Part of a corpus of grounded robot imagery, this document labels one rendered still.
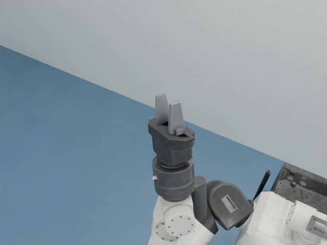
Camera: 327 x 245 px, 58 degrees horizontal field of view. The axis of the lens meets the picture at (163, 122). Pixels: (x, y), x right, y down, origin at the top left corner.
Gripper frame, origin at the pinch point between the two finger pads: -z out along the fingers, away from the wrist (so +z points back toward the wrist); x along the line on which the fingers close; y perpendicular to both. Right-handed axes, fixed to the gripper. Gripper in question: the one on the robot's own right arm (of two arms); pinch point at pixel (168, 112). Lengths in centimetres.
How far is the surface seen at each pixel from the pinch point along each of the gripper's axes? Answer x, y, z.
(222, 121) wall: -137, -126, 90
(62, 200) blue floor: -156, 15, 121
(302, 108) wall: -77, -149, 65
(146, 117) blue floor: -194, -80, 93
